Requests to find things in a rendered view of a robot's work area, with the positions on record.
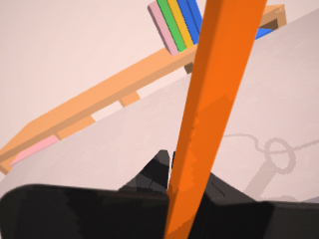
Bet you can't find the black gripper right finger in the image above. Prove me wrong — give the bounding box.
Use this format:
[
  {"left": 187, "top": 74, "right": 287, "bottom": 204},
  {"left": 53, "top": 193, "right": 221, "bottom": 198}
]
[{"left": 187, "top": 173, "right": 319, "bottom": 239}]

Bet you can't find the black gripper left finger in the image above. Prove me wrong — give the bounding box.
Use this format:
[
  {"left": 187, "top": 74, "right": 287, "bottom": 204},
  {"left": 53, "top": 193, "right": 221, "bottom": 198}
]
[{"left": 0, "top": 149, "right": 170, "bottom": 239}]

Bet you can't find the thin grey wire with green sections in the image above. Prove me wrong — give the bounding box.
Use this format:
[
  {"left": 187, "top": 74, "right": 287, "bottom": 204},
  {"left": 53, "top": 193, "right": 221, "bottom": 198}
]
[{"left": 303, "top": 196, "right": 319, "bottom": 203}]

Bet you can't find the orange handle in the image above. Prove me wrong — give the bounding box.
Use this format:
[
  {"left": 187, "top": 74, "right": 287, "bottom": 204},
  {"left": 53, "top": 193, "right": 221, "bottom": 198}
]
[{"left": 163, "top": 0, "right": 267, "bottom": 239}]

